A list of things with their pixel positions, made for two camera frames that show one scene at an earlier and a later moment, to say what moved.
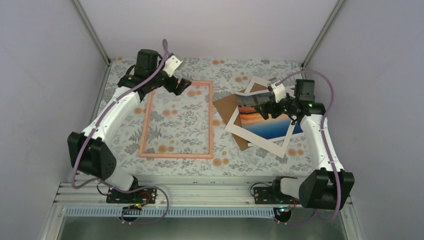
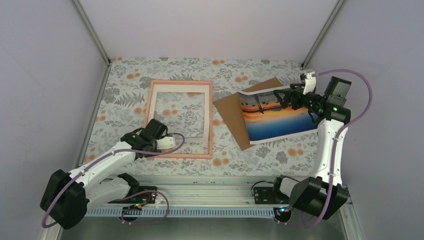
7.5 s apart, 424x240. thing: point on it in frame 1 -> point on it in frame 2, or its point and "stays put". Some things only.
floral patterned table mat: x=170 y=133 stays put
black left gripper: x=178 y=89 -> x=150 y=155
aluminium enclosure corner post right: x=304 y=64 stays put
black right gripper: x=265 y=106 -> x=289 y=94
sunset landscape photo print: x=251 y=119 stays put
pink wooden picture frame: x=146 y=130 stays put
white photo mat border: x=272 y=147 -> x=197 y=145
